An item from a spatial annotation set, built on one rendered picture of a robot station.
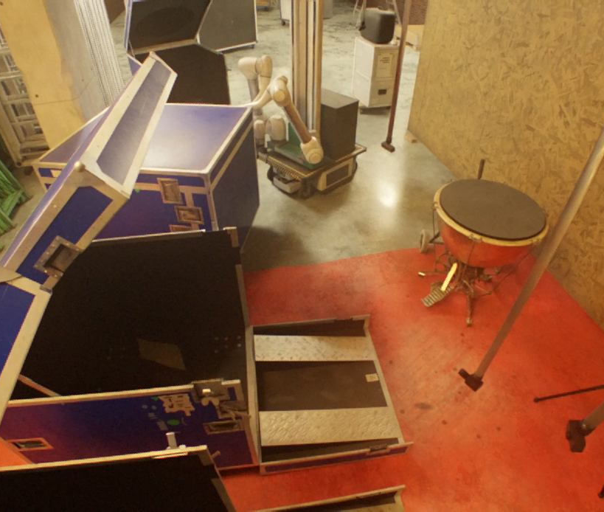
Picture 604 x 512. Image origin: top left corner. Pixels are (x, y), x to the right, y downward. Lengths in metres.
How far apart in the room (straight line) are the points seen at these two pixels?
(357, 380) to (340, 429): 0.37
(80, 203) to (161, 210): 1.64
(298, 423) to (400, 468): 0.59
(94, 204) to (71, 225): 0.08
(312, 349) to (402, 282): 0.99
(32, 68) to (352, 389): 3.05
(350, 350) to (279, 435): 0.75
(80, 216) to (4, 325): 0.31
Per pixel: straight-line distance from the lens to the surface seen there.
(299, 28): 3.73
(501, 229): 2.48
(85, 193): 0.89
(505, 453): 2.54
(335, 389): 2.43
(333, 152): 3.91
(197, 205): 2.39
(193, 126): 2.86
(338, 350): 2.53
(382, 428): 2.35
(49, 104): 3.44
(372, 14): 5.84
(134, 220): 2.67
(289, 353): 2.43
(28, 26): 3.32
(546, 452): 2.65
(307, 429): 2.21
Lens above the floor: 2.14
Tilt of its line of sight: 42 degrees down
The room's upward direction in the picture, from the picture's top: straight up
